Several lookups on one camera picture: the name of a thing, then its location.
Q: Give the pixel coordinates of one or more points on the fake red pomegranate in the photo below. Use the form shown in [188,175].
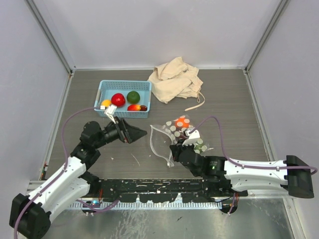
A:
[118,99]

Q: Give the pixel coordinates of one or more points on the fake green orange mango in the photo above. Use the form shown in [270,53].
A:
[200,146]

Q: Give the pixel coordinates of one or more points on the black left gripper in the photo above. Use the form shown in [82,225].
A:
[127,133]

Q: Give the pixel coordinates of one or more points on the light blue cable duct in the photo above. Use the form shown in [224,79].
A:
[175,205]

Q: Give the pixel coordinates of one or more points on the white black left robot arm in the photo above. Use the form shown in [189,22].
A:
[32,215]

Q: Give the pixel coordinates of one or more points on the fake dark purple plum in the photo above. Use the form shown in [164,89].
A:
[143,108]

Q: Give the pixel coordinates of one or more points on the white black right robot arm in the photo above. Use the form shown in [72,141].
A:
[291,174]

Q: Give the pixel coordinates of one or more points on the fake red pear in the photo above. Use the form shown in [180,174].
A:
[134,107]

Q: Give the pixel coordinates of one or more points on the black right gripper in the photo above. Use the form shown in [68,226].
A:
[177,148]

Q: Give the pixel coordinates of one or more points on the beige drawstring cloth bag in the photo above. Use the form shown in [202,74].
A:
[176,79]

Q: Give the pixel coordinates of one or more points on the fake yellow lemon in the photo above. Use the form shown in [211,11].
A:
[133,97]

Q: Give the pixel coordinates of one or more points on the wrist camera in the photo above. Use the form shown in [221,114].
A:
[109,112]
[191,137]

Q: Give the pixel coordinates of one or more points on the light blue perforated basket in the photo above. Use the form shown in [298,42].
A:
[107,88]

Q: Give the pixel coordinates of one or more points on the clear zip top bag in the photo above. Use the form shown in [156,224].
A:
[162,136]

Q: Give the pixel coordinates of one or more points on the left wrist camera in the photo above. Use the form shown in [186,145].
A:
[109,112]

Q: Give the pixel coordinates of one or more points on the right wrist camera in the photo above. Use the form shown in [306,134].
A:
[191,137]

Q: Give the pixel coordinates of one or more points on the fake yellow peach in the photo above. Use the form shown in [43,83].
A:
[106,103]

